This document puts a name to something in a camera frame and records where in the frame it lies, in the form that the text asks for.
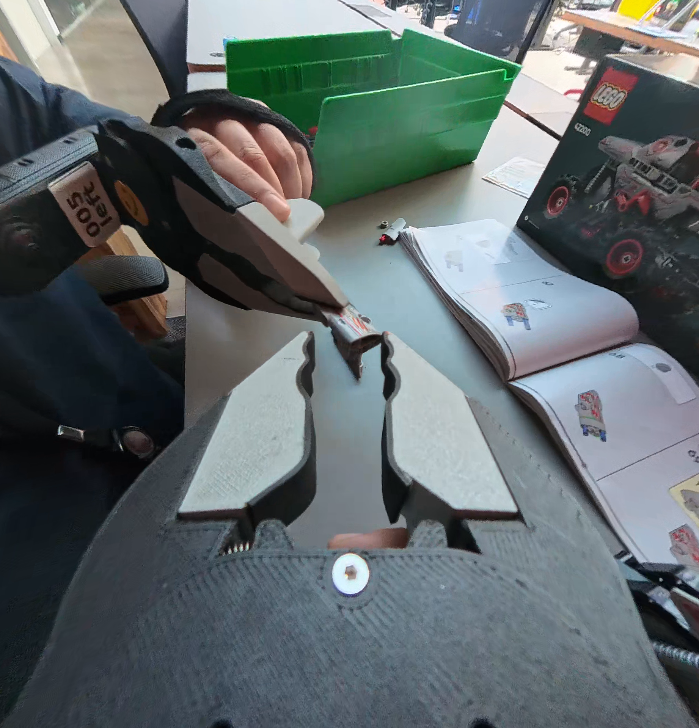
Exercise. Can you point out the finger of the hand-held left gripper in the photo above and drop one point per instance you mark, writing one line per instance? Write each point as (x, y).
(230, 278)
(281, 250)

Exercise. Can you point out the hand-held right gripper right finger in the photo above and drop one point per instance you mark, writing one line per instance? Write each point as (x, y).
(446, 449)

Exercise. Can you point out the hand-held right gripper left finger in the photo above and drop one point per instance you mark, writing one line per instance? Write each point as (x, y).
(258, 438)

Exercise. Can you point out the small white red lego assembly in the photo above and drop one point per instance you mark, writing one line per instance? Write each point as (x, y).
(355, 335)

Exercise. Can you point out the person's left forearm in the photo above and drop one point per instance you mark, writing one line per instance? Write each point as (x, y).
(36, 102)

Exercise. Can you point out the grey red lego pin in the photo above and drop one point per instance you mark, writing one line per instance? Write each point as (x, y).
(393, 230)

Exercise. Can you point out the open lego instruction booklet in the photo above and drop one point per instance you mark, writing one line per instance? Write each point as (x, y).
(554, 318)

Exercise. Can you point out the partly built lego vehicle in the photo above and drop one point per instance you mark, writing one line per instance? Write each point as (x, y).
(685, 625)

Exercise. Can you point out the black lego set box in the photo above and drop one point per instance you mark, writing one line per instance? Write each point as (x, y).
(639, 187)

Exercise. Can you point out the person's left hand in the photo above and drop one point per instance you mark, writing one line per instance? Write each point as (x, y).
(252, 153)

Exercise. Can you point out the wooden table leg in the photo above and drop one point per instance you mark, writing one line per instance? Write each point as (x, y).
(141, 318)

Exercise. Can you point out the green plastic bin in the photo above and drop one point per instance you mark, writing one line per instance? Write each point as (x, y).
(395, 131)

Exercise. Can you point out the person's dark navy torso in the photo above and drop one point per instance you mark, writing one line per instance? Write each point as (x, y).
(53, 369)

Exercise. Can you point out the dark fabric chair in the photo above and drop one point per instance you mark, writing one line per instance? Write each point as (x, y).
(159, 40)

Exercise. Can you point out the paper leaflet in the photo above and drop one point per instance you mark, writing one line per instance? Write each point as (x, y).
(517, 176)

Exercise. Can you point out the wooden-top desk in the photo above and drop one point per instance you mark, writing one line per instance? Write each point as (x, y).
(639, 28)

